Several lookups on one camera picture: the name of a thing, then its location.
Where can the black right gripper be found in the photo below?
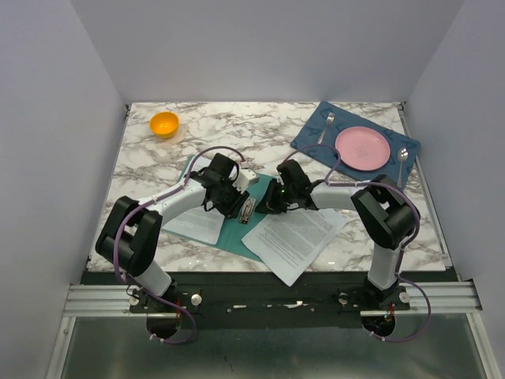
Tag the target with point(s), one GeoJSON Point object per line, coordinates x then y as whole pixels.
{"type": "Point", "coordinates": [269, 204]}

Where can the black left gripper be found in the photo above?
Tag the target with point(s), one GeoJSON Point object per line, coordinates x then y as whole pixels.
{"type": "Point", "coordinates": [232, 209]}

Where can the silver folder clip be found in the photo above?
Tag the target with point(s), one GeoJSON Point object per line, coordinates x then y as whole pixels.
{"type": "Point", "coordinates": [247, 210]}

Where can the single printed paper sheet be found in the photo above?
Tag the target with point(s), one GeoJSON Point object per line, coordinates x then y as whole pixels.
{"type": "Point", "coordinates": [198, 225]}

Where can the printed white paper sheets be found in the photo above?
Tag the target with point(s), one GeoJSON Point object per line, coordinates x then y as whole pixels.
{"type": "Point", "coordinates": [290, 242]}

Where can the teal plastic folder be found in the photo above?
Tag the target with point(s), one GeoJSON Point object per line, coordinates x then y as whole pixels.
{"type": "Point", "coordinates": [232, 233]}

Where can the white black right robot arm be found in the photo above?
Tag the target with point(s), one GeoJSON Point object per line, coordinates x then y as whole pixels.
{"type": "Point", "coordinates": [389, 216]}

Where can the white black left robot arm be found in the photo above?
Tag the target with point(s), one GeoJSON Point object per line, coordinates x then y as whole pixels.
{"type": "Point", "coordinates": [129, 237]}

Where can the orange plastic bowl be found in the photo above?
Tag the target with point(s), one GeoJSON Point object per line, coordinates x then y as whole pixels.
{"type": "Point", "coordinates": [164, 124]}

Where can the silver fork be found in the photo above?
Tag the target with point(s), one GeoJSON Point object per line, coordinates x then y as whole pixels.
{"type": "Point", "coordinates": [329, 119]}

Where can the pink plate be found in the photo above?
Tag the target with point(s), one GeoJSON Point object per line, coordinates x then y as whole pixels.
{"type": "Point", "coordinates": [362, 148]}

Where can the silver spoon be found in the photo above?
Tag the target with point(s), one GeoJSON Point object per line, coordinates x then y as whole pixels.
{"type": "Point", "coordinates": [402, 157]}

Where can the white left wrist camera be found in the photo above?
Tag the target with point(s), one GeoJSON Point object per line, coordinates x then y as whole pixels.
{"type": "Point", "coordinates": [245, 179]}

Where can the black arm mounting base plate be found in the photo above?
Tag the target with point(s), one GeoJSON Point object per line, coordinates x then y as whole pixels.
{"type": "Point", "coordinates": [259, 300]}

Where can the aluminium extrusion rail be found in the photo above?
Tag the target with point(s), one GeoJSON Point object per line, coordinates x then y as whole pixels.
{"type": "Point", "coordinates": [433, 298]}

